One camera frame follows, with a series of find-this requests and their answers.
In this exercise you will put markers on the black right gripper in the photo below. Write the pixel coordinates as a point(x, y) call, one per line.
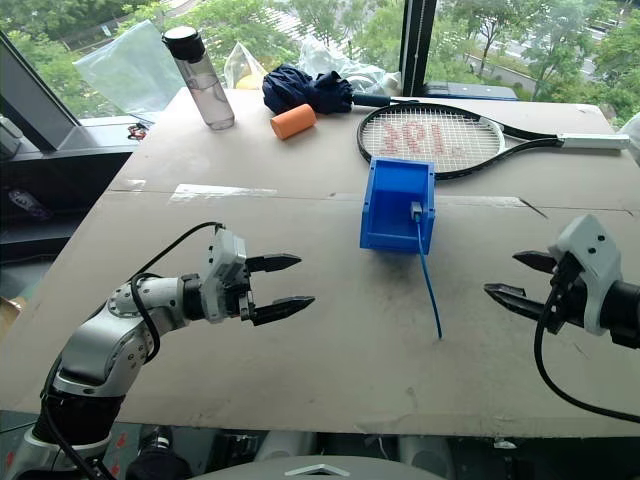
point(570, 295)

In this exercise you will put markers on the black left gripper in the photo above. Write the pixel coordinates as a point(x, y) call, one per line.
point(236, 300)

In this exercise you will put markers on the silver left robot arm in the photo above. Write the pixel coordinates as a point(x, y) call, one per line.
point(95, 345)

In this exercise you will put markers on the blue plastic bin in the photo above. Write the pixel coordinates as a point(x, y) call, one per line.
point(385, 220)

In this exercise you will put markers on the white coupler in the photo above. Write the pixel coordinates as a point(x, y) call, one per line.
point(416, 210)

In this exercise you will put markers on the clear tape strip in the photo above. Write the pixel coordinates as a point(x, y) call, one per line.
point(222, 192)

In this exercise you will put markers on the black white tennis racket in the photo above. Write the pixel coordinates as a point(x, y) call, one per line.
point(595, 142)

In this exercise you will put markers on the orange foam cylinder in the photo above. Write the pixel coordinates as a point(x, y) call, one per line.
point(294, 121)

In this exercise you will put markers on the white rounded object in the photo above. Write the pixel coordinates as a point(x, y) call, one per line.
point(632, 137)

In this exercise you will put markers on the grey robot torso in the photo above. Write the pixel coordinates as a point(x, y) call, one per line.
point(320, 469)

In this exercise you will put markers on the clear water bottle black lid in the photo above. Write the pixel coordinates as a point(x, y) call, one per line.
point(210, 100)

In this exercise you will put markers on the navy folded umbrella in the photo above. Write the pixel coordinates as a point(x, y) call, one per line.
point(295, 87)

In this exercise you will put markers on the dark rounded shape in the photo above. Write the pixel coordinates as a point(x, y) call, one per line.
point(157, 455)

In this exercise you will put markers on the small red object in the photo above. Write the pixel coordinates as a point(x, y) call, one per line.
point(136, 131)

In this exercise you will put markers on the plastic bag with yellow contents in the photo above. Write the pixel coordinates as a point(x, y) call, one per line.
point(245, 67)

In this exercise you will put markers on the crumpled clear plastic bag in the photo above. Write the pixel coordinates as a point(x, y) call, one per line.
point(325, 60)

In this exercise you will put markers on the black side desk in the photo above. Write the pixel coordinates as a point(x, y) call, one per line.
point(60, 185)

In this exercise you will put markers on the large clear plastic bag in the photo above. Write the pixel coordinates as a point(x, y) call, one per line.
point(130, 75)

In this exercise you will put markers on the purple wrapped object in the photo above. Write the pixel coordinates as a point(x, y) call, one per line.
point(27, 202)

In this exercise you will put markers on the grey device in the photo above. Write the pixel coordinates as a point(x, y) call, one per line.
point(9, 137)

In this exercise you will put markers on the dark slanted panel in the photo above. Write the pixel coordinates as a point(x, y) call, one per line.
point(30, 100)

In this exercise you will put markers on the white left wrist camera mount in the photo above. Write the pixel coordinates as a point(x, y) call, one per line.
point(226, 257)

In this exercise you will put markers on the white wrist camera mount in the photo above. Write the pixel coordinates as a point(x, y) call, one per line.
point(226, 257)
point(595, 255)

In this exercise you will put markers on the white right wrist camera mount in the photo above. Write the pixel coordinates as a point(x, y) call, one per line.
point(595, 255)

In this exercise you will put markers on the black window frame post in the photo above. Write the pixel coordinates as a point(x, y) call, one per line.
point(417, 45)

